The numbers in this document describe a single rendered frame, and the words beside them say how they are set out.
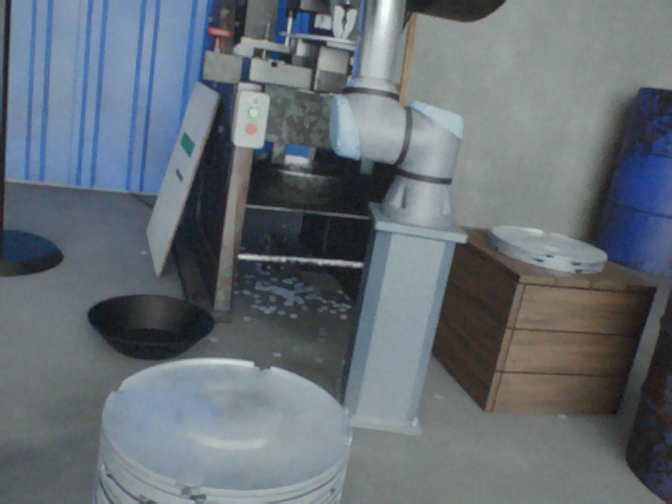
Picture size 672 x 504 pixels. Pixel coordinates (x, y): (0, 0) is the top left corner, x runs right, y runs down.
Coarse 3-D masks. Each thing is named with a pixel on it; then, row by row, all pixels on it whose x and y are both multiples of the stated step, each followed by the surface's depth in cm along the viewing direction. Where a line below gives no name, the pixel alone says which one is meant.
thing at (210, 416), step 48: (144, 384) 83; (192, 384) 85; (240, 384) 87; (288, 384) 89; (144, 432) 73; (192, 432) 74; (240, 432) 75; (288, 432) 78; (336, 432) 80; (240, 480) 68; (288, 480) 69
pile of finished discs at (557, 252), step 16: (496, 240) 169; (512, 240) 168; (528, 240) 169; (544, 240) 172; (560, 240) 179; (576, 240) 180; (512, 256) 162; (528, 256) 160; (544, 256) 161; (560, 256) 160; (576, 256) 163; (592, 256) 166; (592, 272) 161
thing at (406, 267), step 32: (384, 224) 130; (384, 256) 133; (416, 256) 133; (448, 256) 135; (384, 288) 134; (416, 288) 135; (352, 320) 150; (384, 320) 136; (416, 320) 136; (352, 352) 142; (384, 352) 138; (416, 352) 138; (352, 384) 142; (384, 384) 140; (416, 384) 141; (352, 416) 142; (384, 416) 142; (416, 416) 145
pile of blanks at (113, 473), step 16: (112, 448) 71; (112, 464) 70; (128, 464) 68; (96, 480) 79; (112, 480) 70; (128, 480) 68; (144, 480) 66; (320, 480) 71; (336, 480) 74; (96, 496) 76; (112, 496) 70; (128, 496) 68; (144, 496) 68; (160, 496) 66; (176, 496) 66; (192, 496) 67; (208, 496) 65; (224, 496) 66; (256, 496) 67; (272, 496) 67; (288, 496) 68; (304, 496) 69; (320, 496) 72; (336, 496) 75
